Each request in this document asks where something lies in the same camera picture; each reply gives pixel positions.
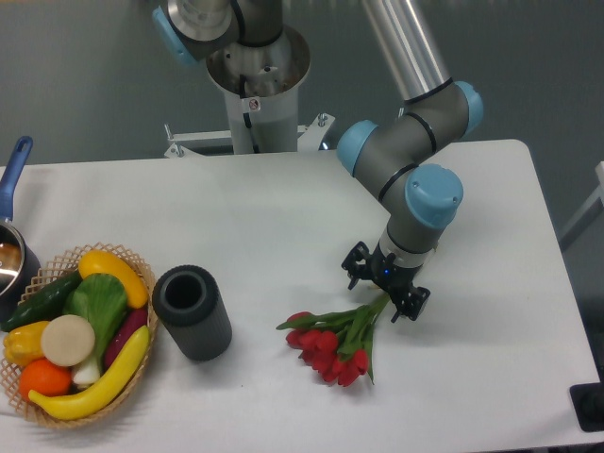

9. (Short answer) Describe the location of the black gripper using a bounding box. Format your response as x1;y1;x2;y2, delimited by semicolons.
341;242;430;323

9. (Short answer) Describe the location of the red tulip bouquet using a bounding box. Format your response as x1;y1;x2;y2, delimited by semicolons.
276;284;390;388

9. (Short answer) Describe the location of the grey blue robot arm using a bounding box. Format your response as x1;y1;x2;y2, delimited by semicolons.
152;1;483;320

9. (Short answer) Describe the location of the dark grey ribbed vase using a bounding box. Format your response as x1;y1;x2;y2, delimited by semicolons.
152;264;232;361

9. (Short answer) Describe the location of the black device at edge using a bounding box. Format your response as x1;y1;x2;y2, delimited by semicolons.
569;382;603;432

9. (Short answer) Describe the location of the purple eggplant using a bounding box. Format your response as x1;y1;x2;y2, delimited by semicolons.
103;308;148;370

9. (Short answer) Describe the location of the long yellow banana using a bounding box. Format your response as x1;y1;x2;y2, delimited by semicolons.
28;326;151;421

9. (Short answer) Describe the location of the green leafy bok choy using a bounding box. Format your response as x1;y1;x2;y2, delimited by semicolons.
62;274;127;389

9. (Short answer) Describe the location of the yellow squash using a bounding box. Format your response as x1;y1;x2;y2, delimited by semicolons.
77;250;148;309

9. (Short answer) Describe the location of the woven wicker basket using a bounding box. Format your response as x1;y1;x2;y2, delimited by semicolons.
1;243;159;428

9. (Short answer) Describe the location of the beige round disc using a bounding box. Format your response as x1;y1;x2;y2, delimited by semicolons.
41;314;95;367

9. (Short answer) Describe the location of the green cucumber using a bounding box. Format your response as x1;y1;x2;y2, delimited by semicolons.
1;271;82;332

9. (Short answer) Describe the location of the orange fruit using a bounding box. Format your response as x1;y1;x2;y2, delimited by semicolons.
19;359;72;400

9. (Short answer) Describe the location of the yellow bell pepper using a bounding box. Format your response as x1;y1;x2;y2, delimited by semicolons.
3;321;50;367

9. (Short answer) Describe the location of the white frame at right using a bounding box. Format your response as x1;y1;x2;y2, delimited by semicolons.
559;161;603;253

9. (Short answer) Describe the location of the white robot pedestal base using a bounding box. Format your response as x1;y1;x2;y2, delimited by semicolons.
164;25;336;158

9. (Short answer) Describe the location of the black cable on pedestal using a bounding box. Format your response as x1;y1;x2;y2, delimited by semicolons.
238;74;260;155

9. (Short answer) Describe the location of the blue handled saucepan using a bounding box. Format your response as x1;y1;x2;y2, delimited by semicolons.
1;136;41;322

